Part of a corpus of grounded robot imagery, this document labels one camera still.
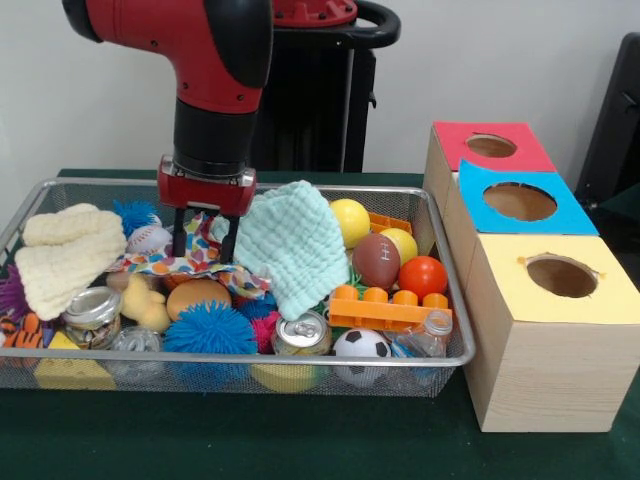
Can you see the orange toy building brick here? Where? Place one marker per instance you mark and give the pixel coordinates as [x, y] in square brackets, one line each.
[380, 312]

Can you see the mint green knitted cloth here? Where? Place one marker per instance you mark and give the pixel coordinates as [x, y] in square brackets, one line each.
[295, 240]

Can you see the orange ball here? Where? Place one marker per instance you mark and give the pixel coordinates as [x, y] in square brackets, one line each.
[422, 277]

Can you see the silver drink can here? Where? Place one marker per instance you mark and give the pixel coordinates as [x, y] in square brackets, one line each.
[300, 330]

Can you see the dark green tablecloth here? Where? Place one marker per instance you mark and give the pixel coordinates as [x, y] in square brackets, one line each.
[250, 440]

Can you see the large yellow ball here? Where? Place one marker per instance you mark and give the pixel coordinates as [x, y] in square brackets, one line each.
[352, 220]

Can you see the wooden box with three holes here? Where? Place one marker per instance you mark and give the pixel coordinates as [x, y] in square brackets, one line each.
[540, 380]

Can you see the clear plastic bottle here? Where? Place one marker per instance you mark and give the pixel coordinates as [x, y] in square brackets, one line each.
[425, 340]

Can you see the small soccer ball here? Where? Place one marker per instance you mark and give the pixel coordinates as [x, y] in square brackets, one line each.
[360, 342]

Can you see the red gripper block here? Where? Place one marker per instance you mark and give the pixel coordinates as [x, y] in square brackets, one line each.
[210, 192]

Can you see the small yellow ball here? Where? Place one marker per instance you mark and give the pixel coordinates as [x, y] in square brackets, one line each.
[405, 245]

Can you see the blue spiky ball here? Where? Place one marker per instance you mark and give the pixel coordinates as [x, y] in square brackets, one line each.
[210, 330]

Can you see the brown toy football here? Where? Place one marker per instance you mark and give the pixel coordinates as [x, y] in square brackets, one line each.
[375, 260]

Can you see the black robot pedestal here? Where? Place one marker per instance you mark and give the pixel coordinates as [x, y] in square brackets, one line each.
[320, 100]

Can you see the metal mesh bin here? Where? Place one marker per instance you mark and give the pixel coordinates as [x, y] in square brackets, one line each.
[400, 370]

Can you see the white cloth with colourful spots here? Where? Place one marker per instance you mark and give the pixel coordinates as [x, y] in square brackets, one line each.
[200, 245]

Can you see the cream knitted cloth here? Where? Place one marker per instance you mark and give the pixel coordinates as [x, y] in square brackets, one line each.
[65, 260]

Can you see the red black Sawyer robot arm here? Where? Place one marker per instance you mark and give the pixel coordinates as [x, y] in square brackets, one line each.
[200, 50]

